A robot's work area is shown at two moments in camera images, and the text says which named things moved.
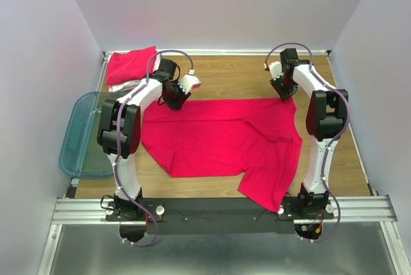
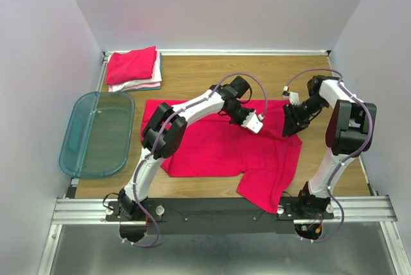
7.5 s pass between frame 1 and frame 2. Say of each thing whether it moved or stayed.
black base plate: stayed
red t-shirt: stayed
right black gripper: moved
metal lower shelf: stayed
